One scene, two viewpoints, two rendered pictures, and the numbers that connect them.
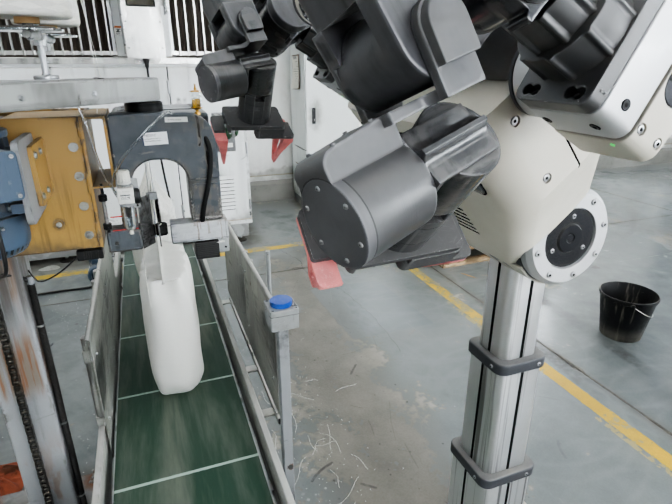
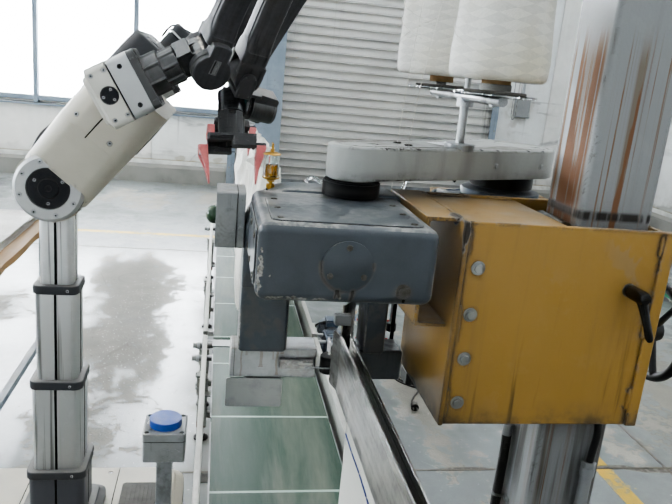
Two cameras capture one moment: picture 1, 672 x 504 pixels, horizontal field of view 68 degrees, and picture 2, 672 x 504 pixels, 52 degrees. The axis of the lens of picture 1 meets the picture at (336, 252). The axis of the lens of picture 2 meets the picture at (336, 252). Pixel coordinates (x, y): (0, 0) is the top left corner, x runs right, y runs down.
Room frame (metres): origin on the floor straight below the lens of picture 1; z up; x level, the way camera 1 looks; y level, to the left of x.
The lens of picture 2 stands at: (2.32, 0.65, 1.52)
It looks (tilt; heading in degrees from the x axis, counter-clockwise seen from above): 15 degrees down; 190
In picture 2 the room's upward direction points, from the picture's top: 5 degrees clockwise
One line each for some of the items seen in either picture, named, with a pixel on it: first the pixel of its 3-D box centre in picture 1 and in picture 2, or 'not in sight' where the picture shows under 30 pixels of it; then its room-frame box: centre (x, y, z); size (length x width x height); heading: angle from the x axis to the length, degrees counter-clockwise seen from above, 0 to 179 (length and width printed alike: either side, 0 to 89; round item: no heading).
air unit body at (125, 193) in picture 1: (129, 202); not in sight; (1.14, 0.49, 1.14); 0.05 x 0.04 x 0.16; 111
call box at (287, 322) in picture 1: (281, 313); (165, 437); (1.21, 0.15, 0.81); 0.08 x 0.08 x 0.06; 21
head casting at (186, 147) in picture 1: (164, 156); (326, 283); (1.35, 0.46, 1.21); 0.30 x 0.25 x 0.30; 21
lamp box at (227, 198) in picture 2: (223, 131); (230, 215); (1.30, 0.29, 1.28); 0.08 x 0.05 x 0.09; 21
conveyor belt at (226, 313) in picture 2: not in sight; (249, 274); (-1.35, -0.51, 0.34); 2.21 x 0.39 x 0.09; 21
